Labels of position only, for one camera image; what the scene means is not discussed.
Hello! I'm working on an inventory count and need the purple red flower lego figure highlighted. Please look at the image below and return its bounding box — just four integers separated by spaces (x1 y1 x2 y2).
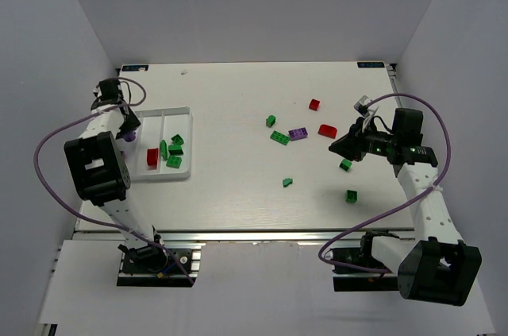
146 148 160 169

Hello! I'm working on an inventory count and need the small green lego piece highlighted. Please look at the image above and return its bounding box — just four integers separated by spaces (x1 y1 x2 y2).
283 178 293 187

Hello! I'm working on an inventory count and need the green square lego brick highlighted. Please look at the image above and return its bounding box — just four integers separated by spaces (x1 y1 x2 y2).
345 190 358 203
166 156 183 169
167 144 183 156

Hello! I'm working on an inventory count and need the small red lego brick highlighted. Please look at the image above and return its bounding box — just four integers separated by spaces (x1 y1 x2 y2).
309 99 320 110

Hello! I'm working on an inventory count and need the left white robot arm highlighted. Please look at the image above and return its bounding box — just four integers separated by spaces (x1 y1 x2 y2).
63 77 156 252

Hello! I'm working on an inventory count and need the purple oval flower lego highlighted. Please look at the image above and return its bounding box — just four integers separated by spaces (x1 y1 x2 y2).
122 132 136 142

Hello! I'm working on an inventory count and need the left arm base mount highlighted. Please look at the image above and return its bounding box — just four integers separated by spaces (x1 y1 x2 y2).
116 245 196 288

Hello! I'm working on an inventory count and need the blue table sticker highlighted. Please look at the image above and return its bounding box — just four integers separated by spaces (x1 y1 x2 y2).
121 64 148 72
356 61 385 68

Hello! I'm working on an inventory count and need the left blue table sticker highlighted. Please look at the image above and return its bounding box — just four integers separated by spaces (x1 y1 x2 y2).
121 64 148 72

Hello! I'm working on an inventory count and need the white divided sorting tray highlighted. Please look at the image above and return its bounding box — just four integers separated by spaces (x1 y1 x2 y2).
119 106 193 182

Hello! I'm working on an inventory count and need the green curved lego brick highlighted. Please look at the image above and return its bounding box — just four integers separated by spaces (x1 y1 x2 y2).
171 134 184 145

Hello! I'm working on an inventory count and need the green lego plate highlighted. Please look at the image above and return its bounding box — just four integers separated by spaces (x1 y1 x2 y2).
270 130 291 145
160 140 168 161

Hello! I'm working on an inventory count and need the small green lego brick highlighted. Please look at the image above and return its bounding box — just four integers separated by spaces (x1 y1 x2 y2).
265 115 276 128

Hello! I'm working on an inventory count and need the right blue table sticker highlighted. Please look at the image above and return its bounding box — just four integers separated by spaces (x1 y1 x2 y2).
356 61 385 68

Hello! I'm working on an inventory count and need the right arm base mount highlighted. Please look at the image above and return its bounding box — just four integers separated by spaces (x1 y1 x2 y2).
330 230 401 292

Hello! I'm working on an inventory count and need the purple lego plate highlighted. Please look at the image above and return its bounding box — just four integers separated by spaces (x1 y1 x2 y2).
288 127 308 141

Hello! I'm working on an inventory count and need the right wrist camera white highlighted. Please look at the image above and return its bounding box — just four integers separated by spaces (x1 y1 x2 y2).
353 95 379 118

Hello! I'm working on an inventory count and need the red curved lego brick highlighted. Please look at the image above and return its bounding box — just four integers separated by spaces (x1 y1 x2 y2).
317 124 337 139

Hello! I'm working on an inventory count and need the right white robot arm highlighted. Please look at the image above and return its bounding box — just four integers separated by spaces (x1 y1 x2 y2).
329 108 482 307

